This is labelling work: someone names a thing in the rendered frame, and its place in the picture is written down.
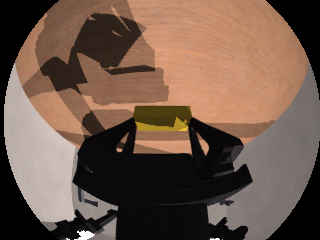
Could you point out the yellow block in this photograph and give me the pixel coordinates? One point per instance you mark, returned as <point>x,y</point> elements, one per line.
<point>162,118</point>

